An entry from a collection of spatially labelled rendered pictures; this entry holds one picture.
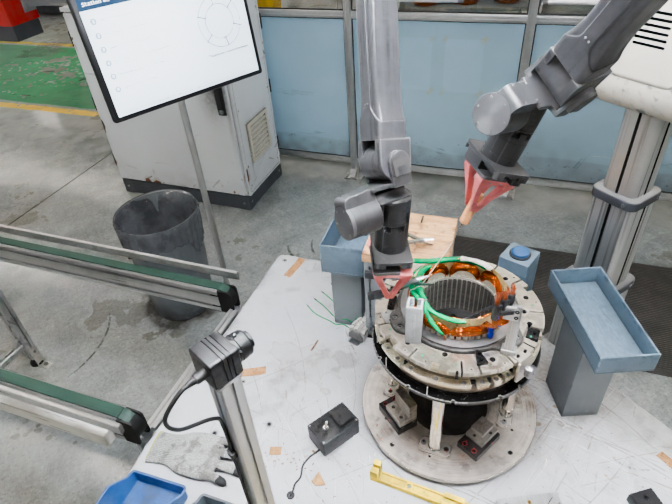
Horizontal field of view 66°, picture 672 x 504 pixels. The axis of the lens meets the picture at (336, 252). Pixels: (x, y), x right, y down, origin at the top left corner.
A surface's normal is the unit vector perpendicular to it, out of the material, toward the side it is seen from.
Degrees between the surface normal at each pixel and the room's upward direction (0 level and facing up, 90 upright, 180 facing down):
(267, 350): 0
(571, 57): 100
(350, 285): 90
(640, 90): 97
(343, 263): 90
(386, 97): 61
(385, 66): 66
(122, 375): 0
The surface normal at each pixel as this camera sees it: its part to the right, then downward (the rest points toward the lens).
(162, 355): -0.07, -0.79
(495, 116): -0.70, 0.25
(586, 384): 0.04, 0.62
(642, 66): -0.84, 0.38
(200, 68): 0.67, 0.32
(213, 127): -0.34, 0.60
